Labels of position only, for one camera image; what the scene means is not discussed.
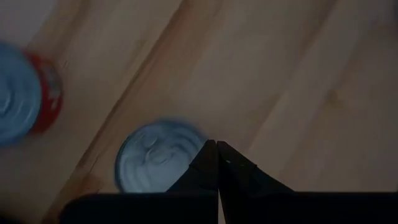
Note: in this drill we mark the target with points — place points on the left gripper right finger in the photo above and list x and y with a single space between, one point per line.
239 177

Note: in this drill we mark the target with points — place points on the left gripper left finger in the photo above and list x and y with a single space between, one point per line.
203 174

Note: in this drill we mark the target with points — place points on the teal label seafood can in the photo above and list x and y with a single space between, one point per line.
155 155

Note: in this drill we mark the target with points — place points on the red label seafood can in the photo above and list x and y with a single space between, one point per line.
25 93

